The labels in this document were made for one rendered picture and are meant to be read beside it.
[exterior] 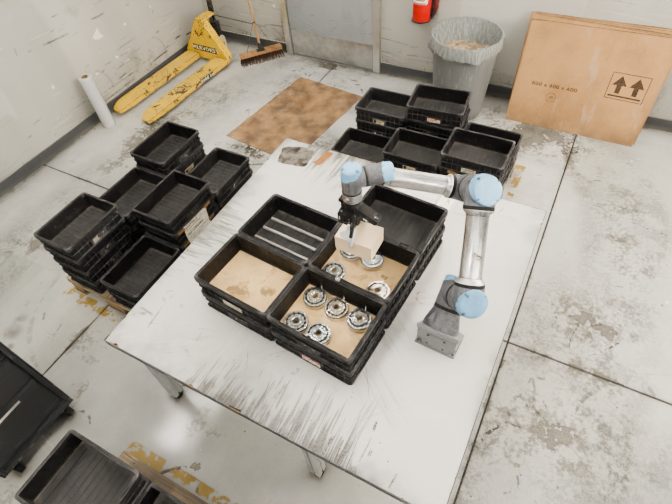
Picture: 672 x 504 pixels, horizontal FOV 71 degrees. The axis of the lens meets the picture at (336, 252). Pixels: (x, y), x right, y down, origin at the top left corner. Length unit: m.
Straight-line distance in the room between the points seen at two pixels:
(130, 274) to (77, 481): 1.28
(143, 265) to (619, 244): 3.12
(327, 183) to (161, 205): 1.10
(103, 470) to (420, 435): 1.33
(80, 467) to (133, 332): 0.59
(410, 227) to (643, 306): 1.67
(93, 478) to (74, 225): 1.59
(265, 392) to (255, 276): 0.52
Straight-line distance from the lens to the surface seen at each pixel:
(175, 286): 2.45
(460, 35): 4.51
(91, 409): 3.15
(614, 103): 4.42
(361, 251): 1.88
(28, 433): 3.02
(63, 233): 3.34
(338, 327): 1.98
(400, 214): 2.37
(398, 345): 2.09
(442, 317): 1.97
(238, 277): 2.21
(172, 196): 3.24
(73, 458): 2.48
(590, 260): 3.52
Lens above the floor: 2.54
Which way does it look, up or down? 50 degrees down
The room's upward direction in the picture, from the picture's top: 6 degrees counter-clockwise
